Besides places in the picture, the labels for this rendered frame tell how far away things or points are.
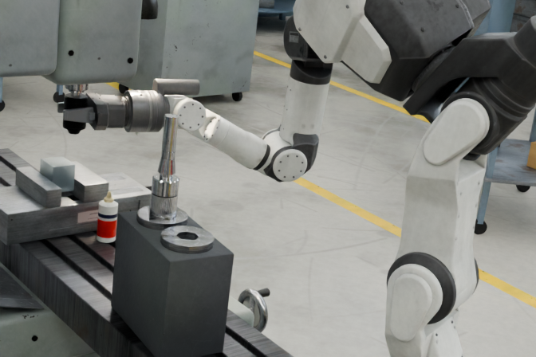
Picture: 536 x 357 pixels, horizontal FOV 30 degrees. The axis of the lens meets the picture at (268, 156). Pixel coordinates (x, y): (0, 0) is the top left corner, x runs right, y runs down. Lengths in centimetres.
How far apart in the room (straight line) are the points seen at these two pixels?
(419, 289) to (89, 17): 81
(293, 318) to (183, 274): 242
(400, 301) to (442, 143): 32
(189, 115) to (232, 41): 482
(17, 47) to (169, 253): 49
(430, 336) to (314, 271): 251
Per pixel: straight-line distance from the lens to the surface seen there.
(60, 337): 206
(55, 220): 213
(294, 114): 217
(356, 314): 415
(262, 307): 252
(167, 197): 173
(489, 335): 420
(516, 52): 179
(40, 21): 186
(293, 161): 218
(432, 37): 184
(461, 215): 192
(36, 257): 205
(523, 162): 554
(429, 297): 192
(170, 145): 171
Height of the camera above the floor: 181
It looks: 18 degrees down
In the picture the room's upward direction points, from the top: 7 degrees clockwise
